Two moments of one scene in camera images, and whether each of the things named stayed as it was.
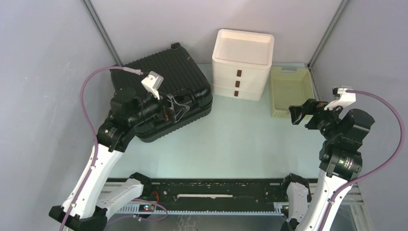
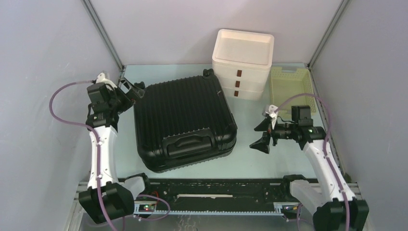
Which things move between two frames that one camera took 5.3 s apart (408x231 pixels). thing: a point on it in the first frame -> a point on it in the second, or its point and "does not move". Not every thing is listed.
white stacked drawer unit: x=241 y=64 does not move
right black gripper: x=298 y=111 -> x=262 y=144
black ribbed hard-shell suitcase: x=173 y=72 -> x=183 y=122
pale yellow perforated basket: x=289 y=89 does not move
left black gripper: x=176 y=114 -> x=130 y=96
